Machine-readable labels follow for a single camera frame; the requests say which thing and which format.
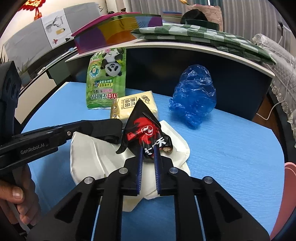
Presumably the red hanging knot decoration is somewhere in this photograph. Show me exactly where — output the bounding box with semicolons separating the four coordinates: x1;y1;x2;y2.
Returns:
20;0;47;21

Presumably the pink bin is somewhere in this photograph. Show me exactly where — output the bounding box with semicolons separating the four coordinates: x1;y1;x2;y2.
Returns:
283;162;296;209

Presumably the colourful tin box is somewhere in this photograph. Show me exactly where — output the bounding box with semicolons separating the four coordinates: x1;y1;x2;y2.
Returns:
71;13;163;54

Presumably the tv cabinet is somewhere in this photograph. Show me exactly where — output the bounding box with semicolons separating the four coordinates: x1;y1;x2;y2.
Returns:
18;46;79;126

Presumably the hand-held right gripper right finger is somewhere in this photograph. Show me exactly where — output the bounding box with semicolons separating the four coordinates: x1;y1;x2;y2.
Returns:
153;145;271;241

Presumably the green checkered cloth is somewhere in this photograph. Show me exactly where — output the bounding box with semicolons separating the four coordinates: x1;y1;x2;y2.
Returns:
131;25;277;64

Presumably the white cable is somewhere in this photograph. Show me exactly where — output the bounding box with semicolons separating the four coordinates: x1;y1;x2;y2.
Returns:
256;22;296;121

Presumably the black hat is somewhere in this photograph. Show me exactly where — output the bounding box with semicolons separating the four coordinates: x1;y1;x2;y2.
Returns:
180;9;207;24

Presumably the grey curtain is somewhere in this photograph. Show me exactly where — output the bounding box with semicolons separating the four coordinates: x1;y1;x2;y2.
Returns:
126;0;185;13
221;0;287;47

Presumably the pink lace bag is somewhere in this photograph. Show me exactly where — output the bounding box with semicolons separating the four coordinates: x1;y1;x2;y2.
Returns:
186;4;223;32

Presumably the person's left hand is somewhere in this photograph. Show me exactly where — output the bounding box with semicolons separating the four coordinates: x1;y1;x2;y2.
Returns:
0;167;41;225

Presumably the blue plastic bag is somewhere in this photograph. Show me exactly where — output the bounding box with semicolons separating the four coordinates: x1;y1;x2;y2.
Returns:
168;64;216;129

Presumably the stack of coloured bowls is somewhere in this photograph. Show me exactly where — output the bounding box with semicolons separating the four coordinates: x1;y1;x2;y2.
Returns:
162;10;182;24

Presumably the black red snack wrapper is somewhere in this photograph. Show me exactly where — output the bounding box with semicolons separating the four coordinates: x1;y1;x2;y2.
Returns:
116;98;174;164

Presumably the sofa with grey quilted cover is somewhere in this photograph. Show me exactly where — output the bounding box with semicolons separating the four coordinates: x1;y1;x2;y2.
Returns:
252;34;296;149

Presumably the dark green round tin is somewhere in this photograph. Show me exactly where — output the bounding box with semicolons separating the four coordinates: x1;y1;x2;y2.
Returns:
180;20;219;30

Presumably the thin branch plant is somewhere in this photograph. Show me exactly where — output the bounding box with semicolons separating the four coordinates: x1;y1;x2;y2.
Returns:
0;45;30;77

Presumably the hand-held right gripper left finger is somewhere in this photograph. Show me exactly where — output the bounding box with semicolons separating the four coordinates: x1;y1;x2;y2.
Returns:
26;145;144;241

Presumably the green panda print pouch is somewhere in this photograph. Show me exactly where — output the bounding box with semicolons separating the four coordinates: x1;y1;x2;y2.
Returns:
86;47;126;110

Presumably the blue table mat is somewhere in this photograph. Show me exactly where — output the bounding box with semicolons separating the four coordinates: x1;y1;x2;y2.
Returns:
22;81;285;241

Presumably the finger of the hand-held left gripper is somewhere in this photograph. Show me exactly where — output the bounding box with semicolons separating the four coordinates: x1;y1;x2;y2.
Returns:
55;120;102;139

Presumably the grey tv dust cover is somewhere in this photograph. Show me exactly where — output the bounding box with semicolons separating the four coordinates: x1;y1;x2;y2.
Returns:
3;2;107;63

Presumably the dark coffee table white top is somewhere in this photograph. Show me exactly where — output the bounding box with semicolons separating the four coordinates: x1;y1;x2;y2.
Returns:
65;38;275;121

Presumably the yellow tissue packet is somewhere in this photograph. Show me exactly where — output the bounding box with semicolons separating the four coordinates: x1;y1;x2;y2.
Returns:
110;90;159;127

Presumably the white blue rod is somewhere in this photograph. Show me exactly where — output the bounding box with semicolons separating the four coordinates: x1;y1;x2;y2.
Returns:
35;47;74;72

